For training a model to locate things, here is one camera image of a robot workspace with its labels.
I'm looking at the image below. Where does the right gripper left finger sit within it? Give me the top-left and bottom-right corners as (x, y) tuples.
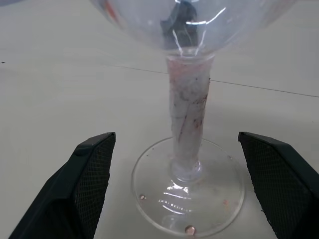
(8, 132), (117, 239)

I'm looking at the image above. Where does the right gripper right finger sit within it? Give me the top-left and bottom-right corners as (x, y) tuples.
(238, 131), (319, 239)

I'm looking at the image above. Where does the clear wine glass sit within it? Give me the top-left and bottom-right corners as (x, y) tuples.
(88, 0), (299, 239)

